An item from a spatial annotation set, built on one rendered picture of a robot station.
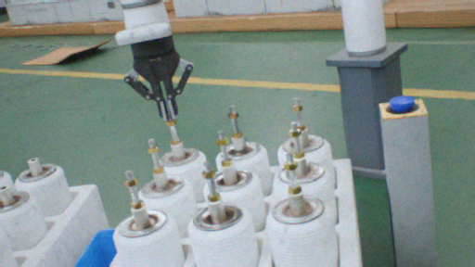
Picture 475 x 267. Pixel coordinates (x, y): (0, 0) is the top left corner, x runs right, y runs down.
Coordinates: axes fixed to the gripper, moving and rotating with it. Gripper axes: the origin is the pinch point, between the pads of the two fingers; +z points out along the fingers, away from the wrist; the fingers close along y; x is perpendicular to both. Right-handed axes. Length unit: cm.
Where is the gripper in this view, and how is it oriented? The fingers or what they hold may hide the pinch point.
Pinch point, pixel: (168, 108)
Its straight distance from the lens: 105.8
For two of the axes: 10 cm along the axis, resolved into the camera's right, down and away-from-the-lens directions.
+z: 1.8, 9.2, 3.5
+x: 0.2, 3.6, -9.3
